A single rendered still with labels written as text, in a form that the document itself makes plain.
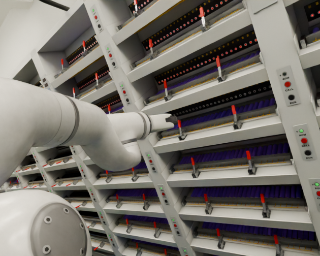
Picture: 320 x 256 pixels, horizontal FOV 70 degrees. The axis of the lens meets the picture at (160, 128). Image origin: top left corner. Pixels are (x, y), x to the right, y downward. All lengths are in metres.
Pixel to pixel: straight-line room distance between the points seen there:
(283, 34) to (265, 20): 0.07
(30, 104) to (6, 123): 0.04
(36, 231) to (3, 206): 0.03
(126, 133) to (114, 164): 0.11
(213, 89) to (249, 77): 0.14
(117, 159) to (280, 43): 0.59
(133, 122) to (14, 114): 0.38
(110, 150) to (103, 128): 0.06
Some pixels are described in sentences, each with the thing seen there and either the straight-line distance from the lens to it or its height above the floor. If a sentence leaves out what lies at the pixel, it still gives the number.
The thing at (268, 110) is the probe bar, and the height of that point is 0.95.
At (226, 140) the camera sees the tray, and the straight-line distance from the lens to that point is 0.96.
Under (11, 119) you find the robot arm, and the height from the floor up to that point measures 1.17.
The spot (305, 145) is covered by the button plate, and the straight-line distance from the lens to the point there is 0.88.
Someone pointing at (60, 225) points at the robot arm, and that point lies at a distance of 0.21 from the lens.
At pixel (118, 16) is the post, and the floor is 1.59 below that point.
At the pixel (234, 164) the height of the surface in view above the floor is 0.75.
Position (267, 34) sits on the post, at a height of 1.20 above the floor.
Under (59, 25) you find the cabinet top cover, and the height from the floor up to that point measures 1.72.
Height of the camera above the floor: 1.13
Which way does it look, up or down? 7 degrees down
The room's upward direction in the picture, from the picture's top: 20 degrees counter-clockwise
